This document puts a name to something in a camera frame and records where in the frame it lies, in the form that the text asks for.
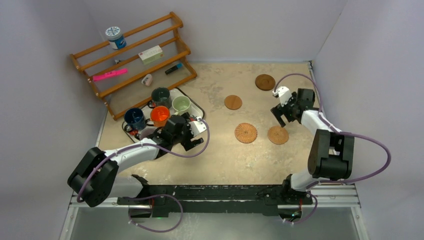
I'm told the light green mug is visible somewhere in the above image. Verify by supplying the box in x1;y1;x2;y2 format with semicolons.
172;95;192;115

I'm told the dark blue mug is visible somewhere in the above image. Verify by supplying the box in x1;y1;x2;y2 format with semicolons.
123;108;147;131

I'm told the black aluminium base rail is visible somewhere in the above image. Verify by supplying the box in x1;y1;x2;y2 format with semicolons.
67;184;360;220

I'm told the white strawberry metal tray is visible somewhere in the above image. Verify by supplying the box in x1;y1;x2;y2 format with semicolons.
122;87;205;143

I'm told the white green small box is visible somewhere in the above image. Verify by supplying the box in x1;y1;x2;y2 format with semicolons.
138;45;164;65

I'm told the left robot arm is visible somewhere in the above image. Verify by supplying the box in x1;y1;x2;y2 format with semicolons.
67;113;211;207

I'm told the orange mug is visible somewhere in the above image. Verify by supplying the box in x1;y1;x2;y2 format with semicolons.
145;106;171;128

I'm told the small white pink object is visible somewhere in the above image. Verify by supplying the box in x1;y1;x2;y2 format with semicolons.
141;74;153;87

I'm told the pink highlighter marker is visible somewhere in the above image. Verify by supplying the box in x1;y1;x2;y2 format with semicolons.
92;68;128;82

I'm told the lilac purple mug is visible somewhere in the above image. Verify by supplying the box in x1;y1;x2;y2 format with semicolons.
137;127;157;141

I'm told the plain round wooden coaster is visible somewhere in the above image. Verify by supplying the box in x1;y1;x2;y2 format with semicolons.
224;95;243;110

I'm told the blue white lidded jar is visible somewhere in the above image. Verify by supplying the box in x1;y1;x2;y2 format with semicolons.
105;26;127;50

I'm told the wooden tiered shelf rack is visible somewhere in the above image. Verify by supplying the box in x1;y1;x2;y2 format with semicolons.
69;12;198;121

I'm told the dark grooved wooden coaster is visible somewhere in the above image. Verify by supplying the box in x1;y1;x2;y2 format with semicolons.
255;74;276;91

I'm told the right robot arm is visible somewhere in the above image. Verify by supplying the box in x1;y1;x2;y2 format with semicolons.
271;86;355;204

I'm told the woven rattan round coaster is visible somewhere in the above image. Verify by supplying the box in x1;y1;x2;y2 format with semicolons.
234;123;258;144

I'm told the black blue marker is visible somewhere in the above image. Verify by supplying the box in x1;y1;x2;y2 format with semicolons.
165;63;183;75

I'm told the dark green mug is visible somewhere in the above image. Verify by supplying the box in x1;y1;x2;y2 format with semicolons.
147;87;172;109

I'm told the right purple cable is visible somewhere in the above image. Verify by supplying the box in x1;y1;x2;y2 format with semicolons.
273;73;392;226

